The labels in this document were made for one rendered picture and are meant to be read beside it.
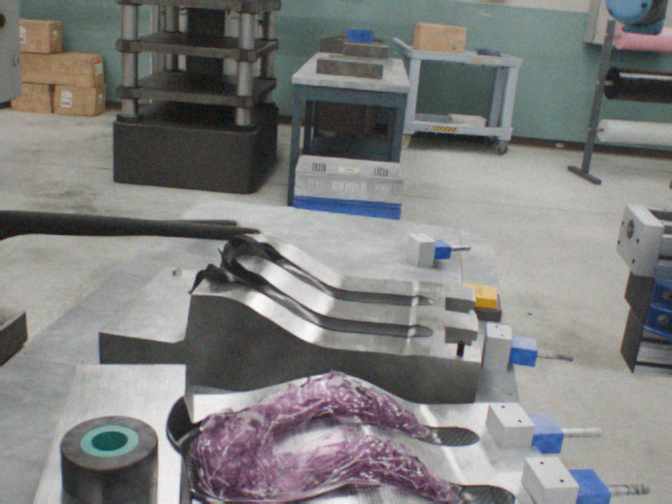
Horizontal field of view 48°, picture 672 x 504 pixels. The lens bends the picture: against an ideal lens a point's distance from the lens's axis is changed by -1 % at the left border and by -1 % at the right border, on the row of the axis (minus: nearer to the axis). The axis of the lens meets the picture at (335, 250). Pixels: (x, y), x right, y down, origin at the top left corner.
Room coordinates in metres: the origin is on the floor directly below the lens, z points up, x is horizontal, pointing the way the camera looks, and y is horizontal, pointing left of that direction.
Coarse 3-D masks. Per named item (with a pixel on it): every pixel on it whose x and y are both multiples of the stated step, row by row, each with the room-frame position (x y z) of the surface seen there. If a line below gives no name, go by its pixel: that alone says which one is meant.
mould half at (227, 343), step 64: (256, 256) 1.04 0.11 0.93; (128, 320) 0.95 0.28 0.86; (192, 320) 0.89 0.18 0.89; (256, 320) 0.88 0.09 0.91; (384, 320) 0.96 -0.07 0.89; (448, 320) 0.97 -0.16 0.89; (192, 384) 0.89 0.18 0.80; (256, 384) 0.88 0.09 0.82; (384, 384) 0.86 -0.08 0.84; (448, 384) 0.85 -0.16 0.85
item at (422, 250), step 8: (408, 240) 1.47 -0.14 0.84; (416, 240) 1.44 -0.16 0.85; (424, 240) 1.44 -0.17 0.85; (432, 240) 1.44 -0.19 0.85; (440, 240) 1.49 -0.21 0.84; (408, 248) 1.46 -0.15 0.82; (416, 248) 1.43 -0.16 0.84; (424, 248) 1.43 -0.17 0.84; (432, 248) 1.43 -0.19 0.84; (440, 248) 1.44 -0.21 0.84; (448, 248) 1.45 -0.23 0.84; (456, 248) 1.48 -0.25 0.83; (464, 248) 1.48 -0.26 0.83; (408, 256) 1.46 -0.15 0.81; (416, 256) 1.43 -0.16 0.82; (424, 256) 1.43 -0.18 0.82; (432, 256) 1.43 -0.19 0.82; (440, 256) 1.45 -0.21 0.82; (448, 256) 1.45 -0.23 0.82; (416, 264) 1.43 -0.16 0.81; (424, 264) 1.43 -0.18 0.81; (432, 264) 1.44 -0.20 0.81
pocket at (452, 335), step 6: (450, 330) 0.95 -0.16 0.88; (456, 330) 0.95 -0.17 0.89; (462, 330) 0.95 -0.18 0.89; (468, 330) 0.95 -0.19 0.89; (450, 336) 0.95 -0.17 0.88; (456, 336) 0.95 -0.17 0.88; (462, 336) 0.95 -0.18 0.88; (468, 336) 0.95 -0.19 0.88; (474, 336) 0.94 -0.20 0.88; (450, 342) 0.95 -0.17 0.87; (456, 342) 0.95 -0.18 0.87; (468, 342) 0.95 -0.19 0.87; (474, 342) 0.94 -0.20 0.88
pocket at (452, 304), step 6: (450, 300) 1.06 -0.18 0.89; (456, 300) 1.05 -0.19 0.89; (462, 300) 1.05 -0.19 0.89; (468, 300) 1.05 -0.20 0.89; (450, 306) 1.06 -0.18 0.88; (456, 306) 1.05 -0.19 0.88; (462, 306) 1.05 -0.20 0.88; (468, 306) 1.05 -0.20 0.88; (462, 312) 1.05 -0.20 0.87; (468, 312) 1.05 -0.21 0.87
